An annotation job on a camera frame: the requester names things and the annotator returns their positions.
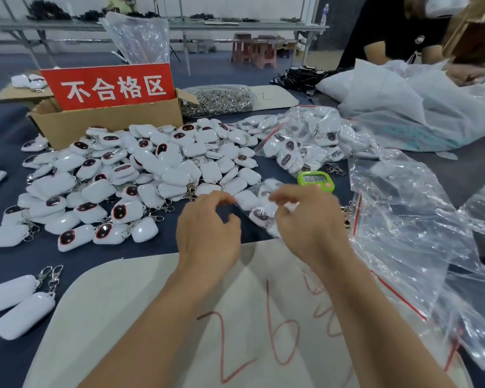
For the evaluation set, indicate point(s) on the clear bag of metal rings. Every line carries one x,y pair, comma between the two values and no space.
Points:
216,100

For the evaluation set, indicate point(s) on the green digital timer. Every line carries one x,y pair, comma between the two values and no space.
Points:
316,180

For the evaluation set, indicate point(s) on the red sign with white letters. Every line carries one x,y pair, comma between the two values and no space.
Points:
109,86

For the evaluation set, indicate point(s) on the pink plastic stool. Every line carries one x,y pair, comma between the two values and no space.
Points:
241,48
265,54

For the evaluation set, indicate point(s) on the flat brown cardboard sheet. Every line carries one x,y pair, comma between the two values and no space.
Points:
12,94

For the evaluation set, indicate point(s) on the open brown carton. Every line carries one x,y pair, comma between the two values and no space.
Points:
475,40

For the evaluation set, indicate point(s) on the white sheet with red numbers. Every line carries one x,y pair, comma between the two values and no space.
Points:
145,319

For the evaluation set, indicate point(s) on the long grey metal table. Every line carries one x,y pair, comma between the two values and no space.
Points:
210,25

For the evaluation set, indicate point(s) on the person's right hand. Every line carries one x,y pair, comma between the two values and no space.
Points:
313,226

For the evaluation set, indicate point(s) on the person's left forearm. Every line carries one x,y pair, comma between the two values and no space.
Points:
161,331

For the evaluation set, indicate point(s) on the large white plastic bag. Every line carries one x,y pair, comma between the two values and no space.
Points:
408,105

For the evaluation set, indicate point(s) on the brown cardboard box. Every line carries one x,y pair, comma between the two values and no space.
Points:
105,123

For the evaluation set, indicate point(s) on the person's left hand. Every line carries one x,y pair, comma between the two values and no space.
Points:
206,234

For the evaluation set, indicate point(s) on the beige cardboard sheet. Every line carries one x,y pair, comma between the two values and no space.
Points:
275,98

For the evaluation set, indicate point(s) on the large zip bag of fobs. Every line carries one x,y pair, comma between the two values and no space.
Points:
311,137

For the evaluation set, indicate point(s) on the pile of white key fobs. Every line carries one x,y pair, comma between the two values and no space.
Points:
145,173

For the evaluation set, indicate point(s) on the person's right fingers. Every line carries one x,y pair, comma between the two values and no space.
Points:
291,191

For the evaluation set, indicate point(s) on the person's left fingers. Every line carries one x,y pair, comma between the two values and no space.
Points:
216,196

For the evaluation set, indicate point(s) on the heap of black parts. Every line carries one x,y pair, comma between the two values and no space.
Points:
46,10

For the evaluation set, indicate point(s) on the upright clear plastic bag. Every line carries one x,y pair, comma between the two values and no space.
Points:
139,38

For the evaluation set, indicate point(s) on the heap of empty clear bags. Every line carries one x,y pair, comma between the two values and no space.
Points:
404,238

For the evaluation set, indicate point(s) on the clear water bottle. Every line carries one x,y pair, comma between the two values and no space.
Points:
325,16

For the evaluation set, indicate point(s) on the person's right forearm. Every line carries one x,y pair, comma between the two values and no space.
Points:
372,319

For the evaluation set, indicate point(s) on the clear bag of white fobs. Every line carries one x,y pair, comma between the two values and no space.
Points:
258,212

